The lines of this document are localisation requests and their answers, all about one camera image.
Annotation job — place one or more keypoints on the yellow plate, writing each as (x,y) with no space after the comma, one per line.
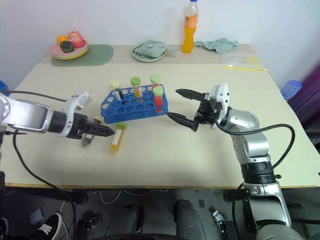
(75,57)

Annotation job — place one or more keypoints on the red liquid tube, green cap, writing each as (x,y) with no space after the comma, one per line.
(158,98)

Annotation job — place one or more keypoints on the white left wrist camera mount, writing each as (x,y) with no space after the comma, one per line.
(75,102)

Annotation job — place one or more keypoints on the purple object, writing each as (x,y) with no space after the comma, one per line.
(310,95)

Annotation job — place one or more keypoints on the blue object at table side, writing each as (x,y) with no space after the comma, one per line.
(3,87)

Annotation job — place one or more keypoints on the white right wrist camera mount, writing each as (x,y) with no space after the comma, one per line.
(221,96)

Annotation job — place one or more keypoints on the pink red toy food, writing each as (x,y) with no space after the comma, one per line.
(75,39)

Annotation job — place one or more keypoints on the green placemat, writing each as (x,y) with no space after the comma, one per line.
(100,55)

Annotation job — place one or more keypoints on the orange liquid tube, green cap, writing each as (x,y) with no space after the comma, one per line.
(136,85)

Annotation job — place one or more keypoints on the orange soda bottle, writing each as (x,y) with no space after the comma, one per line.
(189,35)

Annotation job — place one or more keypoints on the red liquid tube, pale-green cap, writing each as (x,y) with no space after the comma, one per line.
(155,80)

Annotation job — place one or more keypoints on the dark green toy food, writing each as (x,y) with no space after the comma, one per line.
(66,47)

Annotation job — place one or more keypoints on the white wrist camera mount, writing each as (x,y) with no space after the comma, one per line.
(75,102)
(221,96)

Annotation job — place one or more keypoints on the dark liquid tube, pale-yellow cap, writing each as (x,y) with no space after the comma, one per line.
(115,86)

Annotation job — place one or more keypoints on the clear zip plastic bag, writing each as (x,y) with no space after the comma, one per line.
(240,61)

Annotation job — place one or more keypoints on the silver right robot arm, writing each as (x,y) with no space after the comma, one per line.
(252,147)

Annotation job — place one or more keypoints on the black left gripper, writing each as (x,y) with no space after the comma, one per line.
(79,125)

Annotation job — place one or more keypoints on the grey robot body shell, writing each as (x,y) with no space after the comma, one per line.
(280,232)

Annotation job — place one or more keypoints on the orange toy fruit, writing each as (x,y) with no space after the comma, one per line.
(62,38)

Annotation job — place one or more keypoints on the pale green plate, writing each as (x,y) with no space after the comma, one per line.
(147,59)

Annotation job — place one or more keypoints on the pink plate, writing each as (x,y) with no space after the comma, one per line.
(56,51)

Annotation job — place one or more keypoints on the teal fabric pouch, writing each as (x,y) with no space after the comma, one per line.
(150,48)

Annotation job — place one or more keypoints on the dark liquid tube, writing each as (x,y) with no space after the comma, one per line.
(87,141)
(115,86)

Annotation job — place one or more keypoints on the blue stacked cups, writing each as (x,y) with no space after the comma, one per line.
(291,88)

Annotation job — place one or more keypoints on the teal crumpled cloth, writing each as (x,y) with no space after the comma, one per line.
(220,45)

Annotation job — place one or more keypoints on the yellow liquid tube, green cap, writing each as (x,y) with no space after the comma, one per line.
(117,140)

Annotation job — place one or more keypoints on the black sneaker white sole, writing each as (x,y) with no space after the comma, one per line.
(48,227)

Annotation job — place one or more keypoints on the blue test tube rack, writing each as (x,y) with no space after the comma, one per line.
(132,110)

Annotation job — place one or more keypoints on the dark rounded shape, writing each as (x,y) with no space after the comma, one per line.
(190,220)

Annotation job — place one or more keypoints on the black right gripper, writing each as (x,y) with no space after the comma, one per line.
(207,112)

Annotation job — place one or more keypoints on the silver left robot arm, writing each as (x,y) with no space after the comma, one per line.
(30,116)

